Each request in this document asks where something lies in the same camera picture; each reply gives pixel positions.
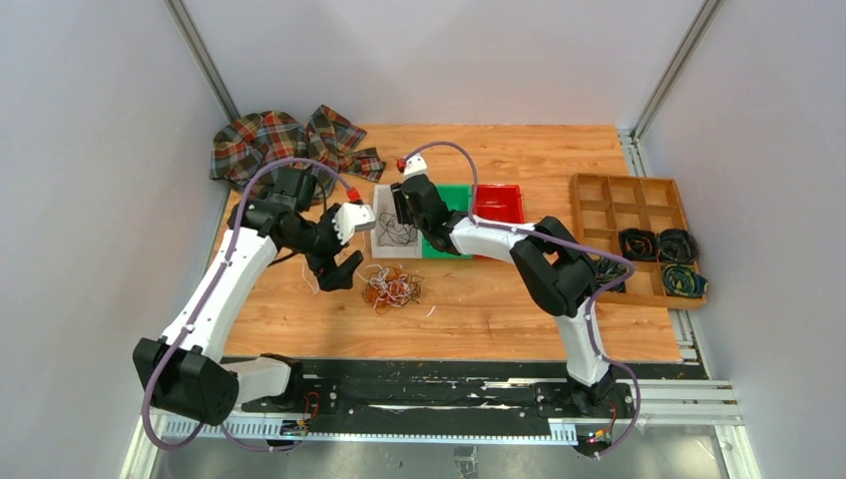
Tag green plastic bin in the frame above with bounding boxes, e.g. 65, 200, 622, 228
421, 185, 472, 259

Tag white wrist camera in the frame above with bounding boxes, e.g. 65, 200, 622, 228
396, 154, 428, 180
331, 203, 377, 245

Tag orange white black cables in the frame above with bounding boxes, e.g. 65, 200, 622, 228
359, 263, 426, 313

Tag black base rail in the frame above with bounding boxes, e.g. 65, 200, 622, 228
198, 357, 708, 438

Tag dark patterned coiled strap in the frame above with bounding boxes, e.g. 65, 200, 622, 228
593, 257, 628, 293

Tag wooden compartment tray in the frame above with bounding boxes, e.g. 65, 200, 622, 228
571, 173, 708, 309

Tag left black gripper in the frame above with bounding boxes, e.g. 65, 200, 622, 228
285, 204, 364, 290

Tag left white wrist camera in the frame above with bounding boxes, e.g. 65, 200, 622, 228
331, 203, 377, 245

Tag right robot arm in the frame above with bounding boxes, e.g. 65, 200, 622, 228
390, 175, 615, 416

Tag black cable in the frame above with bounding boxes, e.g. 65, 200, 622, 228
376, 211, 421, 249

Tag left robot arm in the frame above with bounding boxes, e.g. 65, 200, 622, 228
133, 166, 376, 426

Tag black coiled strap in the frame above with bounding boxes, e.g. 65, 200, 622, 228
657, 228, 700, 264
618, 228, 659, 263

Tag plaid cloth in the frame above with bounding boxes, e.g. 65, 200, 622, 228
210, 105, 386, 192

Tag white plastic bin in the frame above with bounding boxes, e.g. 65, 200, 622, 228
370, 185, 422, 259

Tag green patterned coiled strap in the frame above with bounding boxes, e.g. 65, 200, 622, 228
661, 262, 709, 297

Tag red plastic bin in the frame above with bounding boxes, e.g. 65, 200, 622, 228
473, 184, 525, 224

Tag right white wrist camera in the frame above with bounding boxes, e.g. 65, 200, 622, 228
396, 154, 428, 180

